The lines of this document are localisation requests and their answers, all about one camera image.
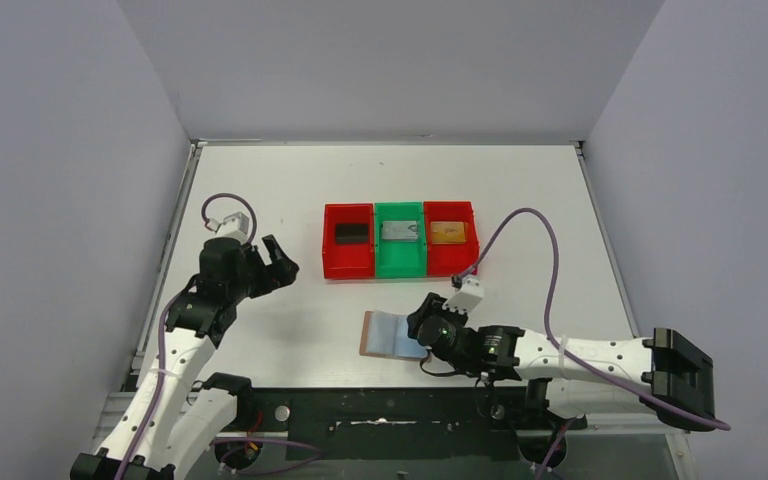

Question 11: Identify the tan leather card holder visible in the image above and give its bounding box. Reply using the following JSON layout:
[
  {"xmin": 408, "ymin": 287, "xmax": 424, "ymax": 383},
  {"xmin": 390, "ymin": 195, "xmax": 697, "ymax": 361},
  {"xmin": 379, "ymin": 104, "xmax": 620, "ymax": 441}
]
[{"xmin": 359, "ymin": 310, "xmax": 428, "ymax": 361}]

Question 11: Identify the red plastic bin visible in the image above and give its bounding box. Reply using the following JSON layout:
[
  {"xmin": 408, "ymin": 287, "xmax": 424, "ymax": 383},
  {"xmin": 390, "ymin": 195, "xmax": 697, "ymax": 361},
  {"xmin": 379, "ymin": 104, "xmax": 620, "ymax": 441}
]
[
  {"xmin": 322, "ymin": 203, "xmax": 375, "ymax": 280},
  {"xmin": 423, "ymin": 201, "xmax": 479, "ymax": 277}
]

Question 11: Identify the green plastic bin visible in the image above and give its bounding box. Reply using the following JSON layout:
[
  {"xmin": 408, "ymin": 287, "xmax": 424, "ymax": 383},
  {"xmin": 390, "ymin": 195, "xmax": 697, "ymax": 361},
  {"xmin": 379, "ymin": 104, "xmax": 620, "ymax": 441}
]
[{"xmin": 374, "ymin": 202, "xmax": 427, "ymax": 279}]

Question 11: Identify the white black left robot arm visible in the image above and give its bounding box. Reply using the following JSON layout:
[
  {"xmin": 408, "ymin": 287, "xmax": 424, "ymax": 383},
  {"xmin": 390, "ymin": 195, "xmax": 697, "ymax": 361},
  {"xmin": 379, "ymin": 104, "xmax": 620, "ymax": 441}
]
[{"xmin": 69, "ymin": 235, "xmax": 299, "ymax": 479}]

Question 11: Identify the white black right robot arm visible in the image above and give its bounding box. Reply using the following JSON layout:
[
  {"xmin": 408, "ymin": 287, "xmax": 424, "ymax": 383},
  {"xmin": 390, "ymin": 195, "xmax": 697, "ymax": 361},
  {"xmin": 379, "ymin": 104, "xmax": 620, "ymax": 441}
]
[{"xmin": 407, "ymin": 293, "xmax": 727, "ymax": 432}]

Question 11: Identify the black card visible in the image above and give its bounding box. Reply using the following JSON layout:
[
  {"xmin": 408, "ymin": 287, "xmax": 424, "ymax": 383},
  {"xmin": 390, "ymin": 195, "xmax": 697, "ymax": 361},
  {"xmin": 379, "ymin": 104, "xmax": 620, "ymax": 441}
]
[{"xmin": 334, "ymin": 223, "xmax": 370, "ymax": 245}]

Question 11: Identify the gold card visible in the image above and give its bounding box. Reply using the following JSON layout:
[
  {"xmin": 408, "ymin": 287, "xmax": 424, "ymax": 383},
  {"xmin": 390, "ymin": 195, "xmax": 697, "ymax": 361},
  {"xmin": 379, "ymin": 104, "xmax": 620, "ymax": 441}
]
[{"xmin": 429, "ymin": 221, "xmax": 467, "ymax": 245}]

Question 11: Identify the silver card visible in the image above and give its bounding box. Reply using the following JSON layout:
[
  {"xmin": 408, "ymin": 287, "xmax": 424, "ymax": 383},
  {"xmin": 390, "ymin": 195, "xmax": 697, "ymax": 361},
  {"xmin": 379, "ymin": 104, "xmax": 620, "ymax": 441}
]
[{"xmin": 380, "ymin": 220, "xmax": 420, "ymax": 242}]

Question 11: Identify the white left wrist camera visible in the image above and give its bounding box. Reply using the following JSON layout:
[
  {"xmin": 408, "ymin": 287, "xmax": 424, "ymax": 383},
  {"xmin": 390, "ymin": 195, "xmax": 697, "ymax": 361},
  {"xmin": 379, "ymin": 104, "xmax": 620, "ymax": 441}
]
[{"xmin": 215, "ymin": 212, "xmax": 251, "ymax": 244}]

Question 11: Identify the black strap loop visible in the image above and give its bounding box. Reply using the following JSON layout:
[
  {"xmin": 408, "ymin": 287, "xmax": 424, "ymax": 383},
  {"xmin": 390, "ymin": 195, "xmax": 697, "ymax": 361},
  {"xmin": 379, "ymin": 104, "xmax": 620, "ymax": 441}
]
[{"xmin": 419, "ymin": 354, "xmax": 475, "ymax": 380}]

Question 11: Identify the aluminium table edge rail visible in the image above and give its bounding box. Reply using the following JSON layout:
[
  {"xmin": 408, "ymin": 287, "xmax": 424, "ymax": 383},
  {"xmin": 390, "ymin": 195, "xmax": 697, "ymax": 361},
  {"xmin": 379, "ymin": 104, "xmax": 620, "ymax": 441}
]
[{"xmin": 129, "ymin": 139, "xmax": 205, "ymax": 376}]

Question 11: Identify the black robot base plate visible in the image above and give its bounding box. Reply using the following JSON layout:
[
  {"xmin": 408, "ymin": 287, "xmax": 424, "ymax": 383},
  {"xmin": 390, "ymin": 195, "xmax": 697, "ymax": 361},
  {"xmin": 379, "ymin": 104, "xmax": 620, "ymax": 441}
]
[{"xmin": 220, "ymin": 382, "xmax": 587, "ymax": 462}]

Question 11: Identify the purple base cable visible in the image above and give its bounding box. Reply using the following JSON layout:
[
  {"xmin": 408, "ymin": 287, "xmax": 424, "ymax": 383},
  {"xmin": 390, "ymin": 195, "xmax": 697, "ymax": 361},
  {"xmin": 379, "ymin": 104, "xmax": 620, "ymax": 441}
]
[{"xmin": 214, "ymin": 435, "xmax": 322, "ymax": 478}]

